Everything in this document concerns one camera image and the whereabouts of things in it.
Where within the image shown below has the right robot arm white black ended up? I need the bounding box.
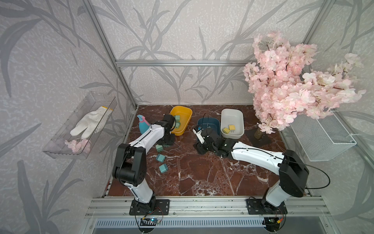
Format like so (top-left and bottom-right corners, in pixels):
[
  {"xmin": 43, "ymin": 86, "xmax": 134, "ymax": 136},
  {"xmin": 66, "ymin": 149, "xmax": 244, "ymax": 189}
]
[{"xmin": 193, "ymin": 126, "xmax": 312, "ymax": 210}]

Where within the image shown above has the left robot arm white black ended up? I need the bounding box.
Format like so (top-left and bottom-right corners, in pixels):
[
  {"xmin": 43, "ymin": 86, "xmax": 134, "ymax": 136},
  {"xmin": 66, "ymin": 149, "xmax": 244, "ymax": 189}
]
[{"xmin": 112, "ymin": 115, "xmax": 176, "ymax": 204}]

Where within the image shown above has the yellow plastic storage box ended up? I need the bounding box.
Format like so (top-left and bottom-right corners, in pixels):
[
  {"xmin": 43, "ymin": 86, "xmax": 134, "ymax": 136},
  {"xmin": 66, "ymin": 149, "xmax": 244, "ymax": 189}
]
[{"xmin": 170, "ymin": 106, "xmax": 192, "ymax": 136}]

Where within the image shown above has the dark teal storage box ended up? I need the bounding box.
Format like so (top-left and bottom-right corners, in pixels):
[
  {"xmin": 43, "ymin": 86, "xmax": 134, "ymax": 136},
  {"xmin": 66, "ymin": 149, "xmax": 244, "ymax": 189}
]
[{"xmin": 197, "ymin": 117, "xmax": 221, "ymax": 136}]

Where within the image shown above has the white plastic storage box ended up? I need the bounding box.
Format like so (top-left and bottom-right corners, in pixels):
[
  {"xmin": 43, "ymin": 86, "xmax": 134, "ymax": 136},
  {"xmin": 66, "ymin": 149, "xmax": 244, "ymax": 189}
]
[{"xmin": 221, "ymin": 109, "xmax": 244, "ymax": 139}]

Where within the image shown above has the teal spray bottle pink trigger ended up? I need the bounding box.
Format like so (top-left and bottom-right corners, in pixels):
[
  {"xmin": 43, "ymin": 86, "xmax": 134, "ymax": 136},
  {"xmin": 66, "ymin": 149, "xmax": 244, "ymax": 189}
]
[{"xmin": 137, "ymin": 115, "xmax": 150, "ymax": 134}]

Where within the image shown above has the teal plug left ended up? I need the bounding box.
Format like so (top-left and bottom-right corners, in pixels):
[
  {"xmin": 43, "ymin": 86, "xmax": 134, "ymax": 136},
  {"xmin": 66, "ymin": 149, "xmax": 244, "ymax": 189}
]
[{"xmin": 156, "ymin": 154, "xmax": 166, "ymax": 163}]

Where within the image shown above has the white work glove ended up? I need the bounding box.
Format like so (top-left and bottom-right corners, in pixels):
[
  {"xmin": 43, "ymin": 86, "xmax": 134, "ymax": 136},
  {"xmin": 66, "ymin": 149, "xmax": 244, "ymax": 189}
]
[{"xmin": 70, "ymin": 106, "xmax": 113, "ymax": 139}]

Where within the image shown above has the pink cherry blossom tree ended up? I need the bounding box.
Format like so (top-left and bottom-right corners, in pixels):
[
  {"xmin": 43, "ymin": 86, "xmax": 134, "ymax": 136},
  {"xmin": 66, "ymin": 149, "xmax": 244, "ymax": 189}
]
[{"xmin": 243, "ymin": 32, "xmax": 366, "ymax": 134}]

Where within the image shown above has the small pink flower sprig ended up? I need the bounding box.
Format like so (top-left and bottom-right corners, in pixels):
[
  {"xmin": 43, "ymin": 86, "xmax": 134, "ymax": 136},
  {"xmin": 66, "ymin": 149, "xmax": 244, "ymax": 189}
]
[{"xmin": 64, "ymin": 138, "xmax": 91, "ymax": 154}]

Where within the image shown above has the right circuit board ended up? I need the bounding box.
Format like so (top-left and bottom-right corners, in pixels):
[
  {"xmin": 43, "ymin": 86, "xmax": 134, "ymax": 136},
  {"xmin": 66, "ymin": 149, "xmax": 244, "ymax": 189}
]
[{"xmin": 264, "ymin": 217, "xmax": 284, "ymax": 226}]

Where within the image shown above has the circuit board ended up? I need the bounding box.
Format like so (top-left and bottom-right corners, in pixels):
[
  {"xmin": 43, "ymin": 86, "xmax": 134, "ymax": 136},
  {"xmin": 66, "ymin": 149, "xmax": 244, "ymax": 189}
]
[
  {"xmin": 140, "ymin": 217, "xmax": 163, "ymax": 226},
  {"xmin": 264, "ymin": 217, "xmax": 284, "ymax": 226}
]

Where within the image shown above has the left circuit board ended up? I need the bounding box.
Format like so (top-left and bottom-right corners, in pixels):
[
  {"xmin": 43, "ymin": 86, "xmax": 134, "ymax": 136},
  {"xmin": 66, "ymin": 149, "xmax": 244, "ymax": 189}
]
[{"xmin": 140, "ymin": 217, "xmax": 163, "ymax": 226}]

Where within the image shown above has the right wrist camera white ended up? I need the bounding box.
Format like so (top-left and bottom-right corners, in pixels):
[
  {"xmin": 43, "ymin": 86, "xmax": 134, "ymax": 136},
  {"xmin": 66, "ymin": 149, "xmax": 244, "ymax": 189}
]
[{"xmin": 193, "ymin": 125, "xmax": 205, "ymax": 144}]

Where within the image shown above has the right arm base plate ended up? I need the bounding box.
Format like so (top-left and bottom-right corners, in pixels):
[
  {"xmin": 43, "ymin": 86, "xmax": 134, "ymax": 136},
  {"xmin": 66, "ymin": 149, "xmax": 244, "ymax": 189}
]
[{"xmin": 246, "ymin": 197, "xmax": 288, "ymax": 216}]

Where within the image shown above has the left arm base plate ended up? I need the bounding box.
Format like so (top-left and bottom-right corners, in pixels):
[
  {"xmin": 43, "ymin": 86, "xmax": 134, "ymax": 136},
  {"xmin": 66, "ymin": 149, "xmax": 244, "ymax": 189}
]
[{"xmin": 129, "ymin": 199, "xmax": 170, "ymax": 216}]

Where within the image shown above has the clear acrylic wall shelf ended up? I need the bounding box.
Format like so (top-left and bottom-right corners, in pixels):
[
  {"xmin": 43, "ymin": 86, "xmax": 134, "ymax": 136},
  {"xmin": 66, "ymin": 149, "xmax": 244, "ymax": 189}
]
[{"xmin": 42, "ymin": 91, "xmax": 117, "ymax": 160}]

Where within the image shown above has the white wire mesh basket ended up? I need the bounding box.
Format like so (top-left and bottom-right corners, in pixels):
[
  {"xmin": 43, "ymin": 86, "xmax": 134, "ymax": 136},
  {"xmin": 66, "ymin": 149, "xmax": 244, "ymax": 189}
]
[{"xmin": 291, "ymin": 114, "xmax": 356, "ymax": 162}]

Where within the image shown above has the aluminium front rail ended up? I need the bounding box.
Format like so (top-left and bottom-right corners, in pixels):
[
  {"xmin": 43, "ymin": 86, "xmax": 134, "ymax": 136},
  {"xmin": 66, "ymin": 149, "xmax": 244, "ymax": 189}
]
[{"xmin": 85, "ymin": 196, "xmax": 331, "ymax": 218}]

